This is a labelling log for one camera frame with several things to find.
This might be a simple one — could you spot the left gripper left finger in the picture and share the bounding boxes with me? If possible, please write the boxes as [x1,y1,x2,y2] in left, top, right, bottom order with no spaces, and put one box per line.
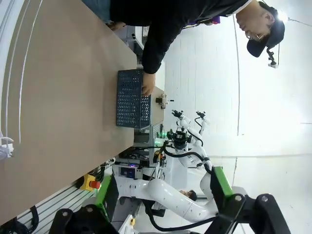
[50,174,120,234]

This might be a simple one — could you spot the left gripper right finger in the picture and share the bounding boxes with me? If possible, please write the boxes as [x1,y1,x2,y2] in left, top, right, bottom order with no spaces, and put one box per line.
[206,165,292,234]

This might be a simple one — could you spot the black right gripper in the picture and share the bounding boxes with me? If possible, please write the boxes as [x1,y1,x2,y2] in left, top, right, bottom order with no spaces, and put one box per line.
[170,131,190,150]

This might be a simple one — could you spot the gray plastic lattice basket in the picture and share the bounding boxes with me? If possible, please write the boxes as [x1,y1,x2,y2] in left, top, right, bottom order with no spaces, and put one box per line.
[115,68,152,129]

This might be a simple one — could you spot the person's left forearm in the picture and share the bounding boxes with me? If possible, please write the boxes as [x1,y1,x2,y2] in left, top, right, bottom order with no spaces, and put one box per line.
[141,29,176,75]

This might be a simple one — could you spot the white can dispenser rack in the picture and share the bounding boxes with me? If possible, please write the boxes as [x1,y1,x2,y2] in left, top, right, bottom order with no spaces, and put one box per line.
[0,0,44,161]

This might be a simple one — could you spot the person's left hand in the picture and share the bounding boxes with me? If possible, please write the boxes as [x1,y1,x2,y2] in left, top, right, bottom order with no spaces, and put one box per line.
[140,72,157,97]

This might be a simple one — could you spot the person's right hand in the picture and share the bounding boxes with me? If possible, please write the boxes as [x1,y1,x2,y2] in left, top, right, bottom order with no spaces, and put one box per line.
[106,20,127,31]

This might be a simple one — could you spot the brown background table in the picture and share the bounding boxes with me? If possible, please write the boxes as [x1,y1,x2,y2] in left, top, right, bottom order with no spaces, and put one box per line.
[150,85,166,125]

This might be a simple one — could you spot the yellow red emergency stop button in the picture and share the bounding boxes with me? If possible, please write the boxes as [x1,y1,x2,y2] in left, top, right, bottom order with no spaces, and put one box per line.
[79,173,102,192]

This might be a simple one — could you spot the white device on table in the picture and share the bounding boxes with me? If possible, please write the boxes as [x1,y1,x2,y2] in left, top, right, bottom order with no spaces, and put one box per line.
[156,93,169,110]

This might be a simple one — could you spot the dark-haired bystander head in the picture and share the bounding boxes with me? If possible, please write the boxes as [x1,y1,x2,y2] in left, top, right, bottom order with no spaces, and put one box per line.
[179,189,197,202]

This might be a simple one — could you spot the control box with blue light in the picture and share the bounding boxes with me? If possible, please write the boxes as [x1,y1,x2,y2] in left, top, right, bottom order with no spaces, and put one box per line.
[117,163,138,179]

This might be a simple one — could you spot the person in black jacket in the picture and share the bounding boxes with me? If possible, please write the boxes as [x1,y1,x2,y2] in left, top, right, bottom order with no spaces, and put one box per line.
[81,0,286,75]

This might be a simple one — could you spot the black cap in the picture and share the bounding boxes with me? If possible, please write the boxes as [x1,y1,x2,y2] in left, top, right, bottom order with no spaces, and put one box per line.
[246,1,286,59]

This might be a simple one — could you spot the aluminium table frame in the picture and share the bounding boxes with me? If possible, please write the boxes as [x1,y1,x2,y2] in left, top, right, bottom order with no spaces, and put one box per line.
[0,181,108,234]

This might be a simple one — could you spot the head-mounted camera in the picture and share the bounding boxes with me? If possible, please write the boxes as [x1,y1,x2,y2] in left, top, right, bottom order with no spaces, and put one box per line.
[266,46,280,69]

